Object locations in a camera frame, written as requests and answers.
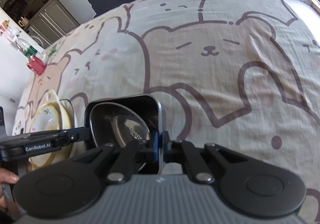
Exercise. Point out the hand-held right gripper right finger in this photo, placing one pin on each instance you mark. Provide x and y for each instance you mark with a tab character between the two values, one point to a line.
164	144

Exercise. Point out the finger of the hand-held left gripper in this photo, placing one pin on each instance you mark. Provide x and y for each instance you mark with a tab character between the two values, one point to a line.
80	134

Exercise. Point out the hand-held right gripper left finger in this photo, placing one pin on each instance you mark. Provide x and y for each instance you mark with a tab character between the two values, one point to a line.
155	147

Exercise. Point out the square steel plate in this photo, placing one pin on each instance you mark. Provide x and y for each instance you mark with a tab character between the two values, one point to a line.
160	119
117	124

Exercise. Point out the white floral bowl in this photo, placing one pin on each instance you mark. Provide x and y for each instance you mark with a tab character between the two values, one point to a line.
46	119

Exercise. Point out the person's left hand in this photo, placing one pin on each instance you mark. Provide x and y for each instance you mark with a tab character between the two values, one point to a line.
7	177

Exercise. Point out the red box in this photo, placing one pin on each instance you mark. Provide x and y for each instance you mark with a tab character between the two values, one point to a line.
36	65

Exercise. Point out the bear printed tablecloth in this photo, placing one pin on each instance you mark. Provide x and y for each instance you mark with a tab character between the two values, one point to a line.
200	64

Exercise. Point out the green packet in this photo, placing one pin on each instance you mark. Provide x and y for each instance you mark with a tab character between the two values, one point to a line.
31	51

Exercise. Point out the clear plastic bottle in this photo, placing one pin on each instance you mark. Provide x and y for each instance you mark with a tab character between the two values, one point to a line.
22	44

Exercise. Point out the cream kitchen cabinet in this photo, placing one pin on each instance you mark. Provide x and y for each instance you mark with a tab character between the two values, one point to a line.
52	19

